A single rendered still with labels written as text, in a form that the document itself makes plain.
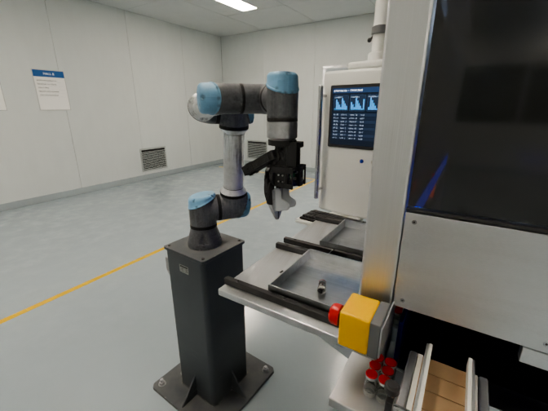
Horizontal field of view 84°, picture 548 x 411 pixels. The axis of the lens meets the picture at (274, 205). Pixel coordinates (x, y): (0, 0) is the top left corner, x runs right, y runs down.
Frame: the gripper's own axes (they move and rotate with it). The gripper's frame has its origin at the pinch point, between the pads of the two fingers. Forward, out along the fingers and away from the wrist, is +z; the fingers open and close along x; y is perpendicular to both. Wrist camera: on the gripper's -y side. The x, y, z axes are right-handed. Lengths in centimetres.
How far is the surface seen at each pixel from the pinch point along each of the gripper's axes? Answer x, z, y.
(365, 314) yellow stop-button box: -19.9, 6.7, 31.1
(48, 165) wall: 138, 55, -493
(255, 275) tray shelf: 0.9, 21.7, -7.7
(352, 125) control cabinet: 89, -19, -10
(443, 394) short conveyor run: -20, 17, 44
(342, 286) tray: 8.8, 21.5, 17.2
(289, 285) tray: 1.0, 21.5, 4.1
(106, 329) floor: 14, 109, -138
